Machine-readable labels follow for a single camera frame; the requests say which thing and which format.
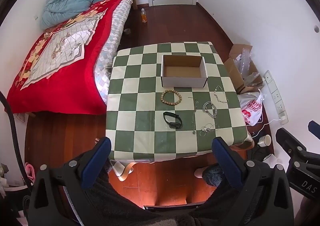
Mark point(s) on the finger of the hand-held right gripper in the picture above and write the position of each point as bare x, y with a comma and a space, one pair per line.
287, 141
315, 129

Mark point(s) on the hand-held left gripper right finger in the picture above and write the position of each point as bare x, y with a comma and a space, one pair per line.
226, 163

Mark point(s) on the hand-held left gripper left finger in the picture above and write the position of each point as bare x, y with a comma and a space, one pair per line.
96, 163

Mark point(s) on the black smart band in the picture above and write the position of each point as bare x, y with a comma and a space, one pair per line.
175, 125

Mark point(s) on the white cardboard box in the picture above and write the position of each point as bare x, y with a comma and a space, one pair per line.
183, 79

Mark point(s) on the white cup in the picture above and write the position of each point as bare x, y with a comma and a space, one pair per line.
265, 140

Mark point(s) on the wooden table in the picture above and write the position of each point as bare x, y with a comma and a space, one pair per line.
246, 146

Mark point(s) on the white power strip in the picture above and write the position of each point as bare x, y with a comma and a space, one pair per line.
276, 96

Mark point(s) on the white plastic bag red print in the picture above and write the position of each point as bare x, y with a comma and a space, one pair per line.
251, 111

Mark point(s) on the green checkered tablecloth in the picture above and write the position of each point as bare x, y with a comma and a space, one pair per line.
140, 126

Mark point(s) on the clear bubble wrap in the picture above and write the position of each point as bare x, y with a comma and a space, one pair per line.
248, 65

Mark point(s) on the brown cardboard box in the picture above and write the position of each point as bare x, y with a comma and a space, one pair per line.
233, 70

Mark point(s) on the bed with red blanket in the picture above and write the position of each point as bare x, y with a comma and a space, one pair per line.
75, 75

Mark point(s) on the patchwork bed sheet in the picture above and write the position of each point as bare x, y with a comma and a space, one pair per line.
112, 40

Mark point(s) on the orange liquid bottle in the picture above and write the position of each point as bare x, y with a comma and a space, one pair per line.
144, 17

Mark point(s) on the blue quilt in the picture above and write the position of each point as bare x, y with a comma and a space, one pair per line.
67, 3

